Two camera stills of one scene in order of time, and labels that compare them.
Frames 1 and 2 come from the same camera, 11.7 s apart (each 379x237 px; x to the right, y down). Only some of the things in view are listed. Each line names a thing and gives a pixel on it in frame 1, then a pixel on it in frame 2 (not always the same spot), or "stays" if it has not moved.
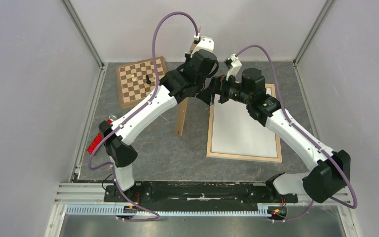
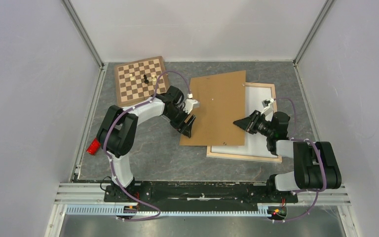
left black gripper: (186, 62) -> (183, 128)
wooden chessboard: (136, 80) stays
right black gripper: (218, 85) -> (246, 123)
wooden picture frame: (210, 154) stays
